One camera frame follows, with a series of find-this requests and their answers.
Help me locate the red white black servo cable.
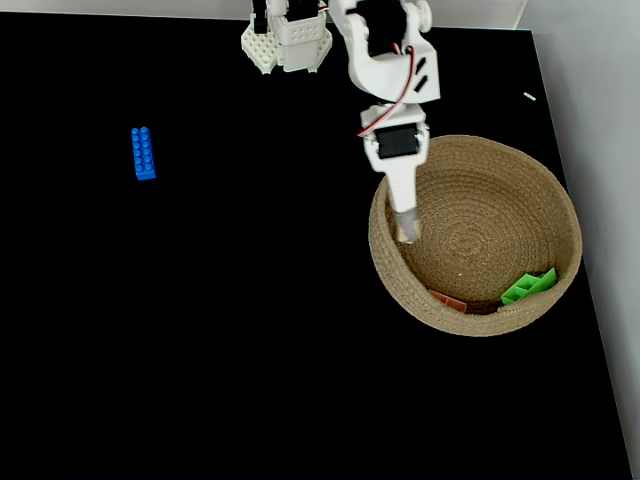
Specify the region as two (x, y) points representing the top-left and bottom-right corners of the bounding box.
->
(355, 42), (417, 138)

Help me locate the green lego block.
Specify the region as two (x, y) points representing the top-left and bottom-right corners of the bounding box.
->
(500, 267), (558, 307)

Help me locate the round woven rope basket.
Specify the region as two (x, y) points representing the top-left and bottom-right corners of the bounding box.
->
(368, 134), (584, 338)

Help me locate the blue lego block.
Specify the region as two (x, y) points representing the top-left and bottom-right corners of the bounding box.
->
(130, 126), (157, 182)

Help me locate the pink lego block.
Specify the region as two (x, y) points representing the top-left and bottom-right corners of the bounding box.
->
(429, 288), (469, 315)

